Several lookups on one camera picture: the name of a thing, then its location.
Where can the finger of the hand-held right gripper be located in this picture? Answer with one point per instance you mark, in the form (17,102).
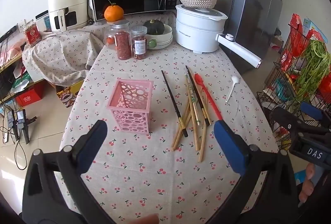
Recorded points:
(311,111)
(287,118)

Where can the cream air fryer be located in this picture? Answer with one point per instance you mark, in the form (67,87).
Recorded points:
(68,1)

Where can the coffee print box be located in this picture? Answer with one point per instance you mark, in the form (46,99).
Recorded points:
(66,97)

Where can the white electric cooking pot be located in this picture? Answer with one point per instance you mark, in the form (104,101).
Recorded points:
(199,32)

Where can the pale patterned chopstick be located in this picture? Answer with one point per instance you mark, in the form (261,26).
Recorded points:
(193,102)

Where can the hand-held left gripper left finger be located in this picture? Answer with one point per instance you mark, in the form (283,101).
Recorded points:
(97,136)

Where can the clear jar with lid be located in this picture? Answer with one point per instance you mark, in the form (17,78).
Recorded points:
(110,38)

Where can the wooden chopstick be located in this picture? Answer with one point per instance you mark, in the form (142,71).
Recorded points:
(194,131)
(181,127)
(203,141)
(184,131)

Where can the orange with stem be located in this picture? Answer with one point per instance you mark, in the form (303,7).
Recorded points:
(113,12)

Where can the red plastic spoon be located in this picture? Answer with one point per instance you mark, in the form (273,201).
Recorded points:
(208,96)

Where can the cherry print tablecloth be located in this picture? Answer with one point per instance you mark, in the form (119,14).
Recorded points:
(144,177)

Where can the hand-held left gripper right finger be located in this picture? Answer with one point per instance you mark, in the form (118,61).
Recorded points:
(231,146)

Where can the black stands with white blocks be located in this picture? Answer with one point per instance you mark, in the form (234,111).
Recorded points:
(20,123)

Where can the labelled jar of dried fruit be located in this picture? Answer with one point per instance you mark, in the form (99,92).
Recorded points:
(139,44)

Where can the jar of red goji berries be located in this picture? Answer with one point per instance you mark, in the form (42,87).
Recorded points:
(122,44)

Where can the red snack bag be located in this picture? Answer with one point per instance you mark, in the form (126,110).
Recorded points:
(315,36)
(293,40)

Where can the red gift box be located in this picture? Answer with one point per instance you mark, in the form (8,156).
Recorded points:
(29,96)

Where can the green leafy vegetables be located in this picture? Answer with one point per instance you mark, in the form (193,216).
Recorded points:
(314,69)

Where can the grey refrigerator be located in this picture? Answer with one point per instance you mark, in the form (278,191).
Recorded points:
(256,20)

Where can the dark green pumpkin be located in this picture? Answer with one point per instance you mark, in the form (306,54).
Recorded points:
(153,27)

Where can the person's right hand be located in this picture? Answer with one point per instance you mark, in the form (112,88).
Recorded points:
(306,182)

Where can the black chopstick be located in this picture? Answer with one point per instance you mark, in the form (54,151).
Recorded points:
(173,102)
(196,92)

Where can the red labelled tin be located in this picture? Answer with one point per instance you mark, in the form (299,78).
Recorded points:
(32,35)

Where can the small print draped cloth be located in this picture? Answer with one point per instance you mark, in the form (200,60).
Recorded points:
(59,56)

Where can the person's left hand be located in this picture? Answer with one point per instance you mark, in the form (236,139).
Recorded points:
(148,219)

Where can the white plastic spoon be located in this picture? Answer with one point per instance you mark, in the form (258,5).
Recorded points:
(231,88)

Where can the pink perforated utensil holder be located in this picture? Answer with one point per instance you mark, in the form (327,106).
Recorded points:
(129,107)

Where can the cardboard box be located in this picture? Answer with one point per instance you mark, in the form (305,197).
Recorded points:
(277,44)

